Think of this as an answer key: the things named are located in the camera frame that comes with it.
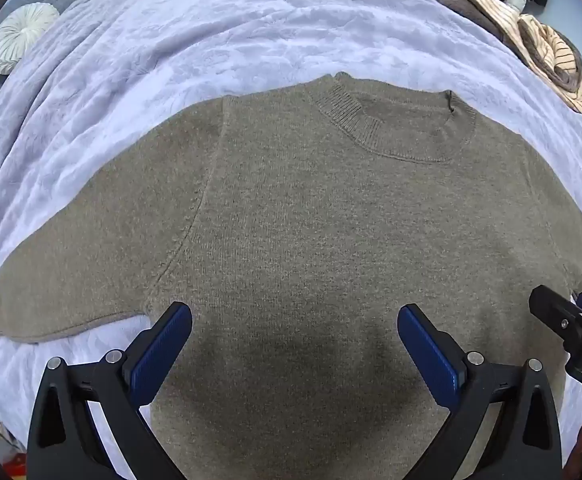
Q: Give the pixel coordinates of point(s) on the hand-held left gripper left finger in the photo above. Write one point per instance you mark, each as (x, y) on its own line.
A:
(162, 354)

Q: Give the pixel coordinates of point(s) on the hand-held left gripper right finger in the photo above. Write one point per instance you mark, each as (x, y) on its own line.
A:
(427, 355)

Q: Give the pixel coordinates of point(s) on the round pleated white cushion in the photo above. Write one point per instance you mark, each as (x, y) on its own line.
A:
(20, 36)

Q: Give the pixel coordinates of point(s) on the cream striped garment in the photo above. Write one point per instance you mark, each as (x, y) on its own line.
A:
(546, 55)

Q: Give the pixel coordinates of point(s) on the lavender plush blanket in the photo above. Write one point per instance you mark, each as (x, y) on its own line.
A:
(181, 50)

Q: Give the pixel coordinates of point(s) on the olive knit sweater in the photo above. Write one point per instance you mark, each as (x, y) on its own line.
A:
(301, 240)

